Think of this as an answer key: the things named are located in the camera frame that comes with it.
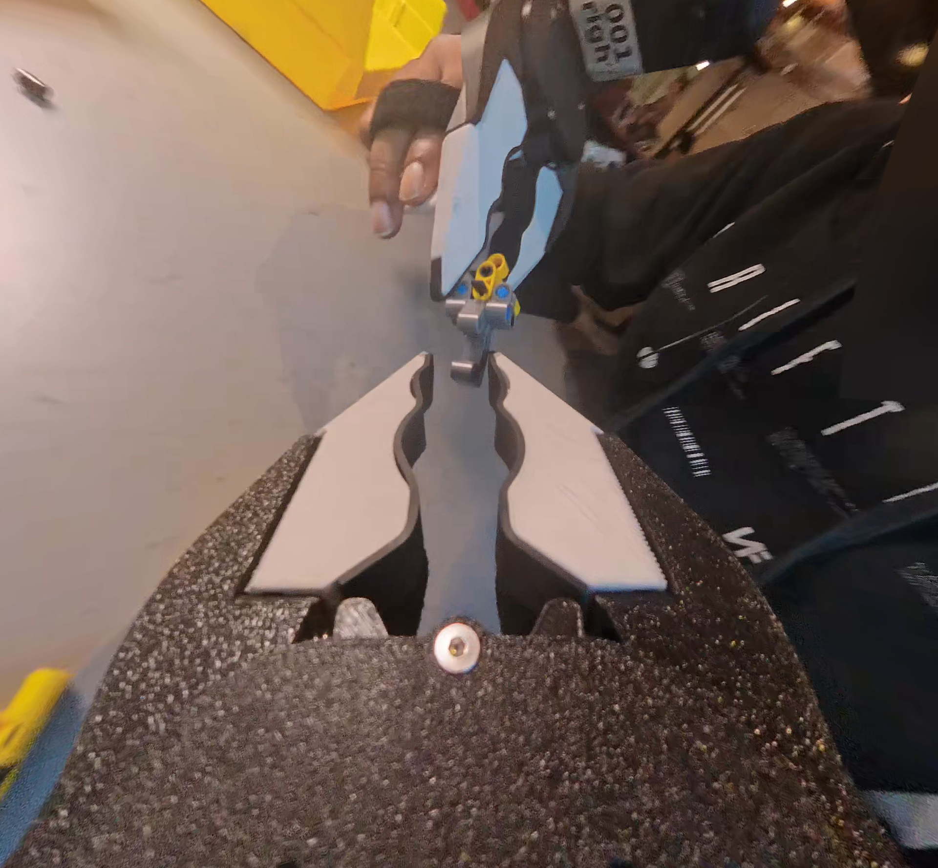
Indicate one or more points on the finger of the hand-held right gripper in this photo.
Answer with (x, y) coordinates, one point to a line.
(469, 186)
(542, 208)

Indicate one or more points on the yellow beam assembly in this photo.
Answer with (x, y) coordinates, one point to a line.
(22, 721)

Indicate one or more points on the small grey connector blue pins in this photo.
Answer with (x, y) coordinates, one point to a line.
(504, 312)

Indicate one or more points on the small black connector piece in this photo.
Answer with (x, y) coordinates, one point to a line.
(33, 85)

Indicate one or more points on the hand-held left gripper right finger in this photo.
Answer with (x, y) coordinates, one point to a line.
(579, 509)

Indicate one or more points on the grey angled beam assembly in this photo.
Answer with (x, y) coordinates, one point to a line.
(473, 318)

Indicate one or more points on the person's torso black hoodie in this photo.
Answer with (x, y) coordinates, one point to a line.
(806, 443)

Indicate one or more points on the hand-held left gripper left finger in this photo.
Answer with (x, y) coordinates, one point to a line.
(344, 509)

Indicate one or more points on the person's right hand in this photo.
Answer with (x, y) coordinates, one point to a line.
(388, 171)

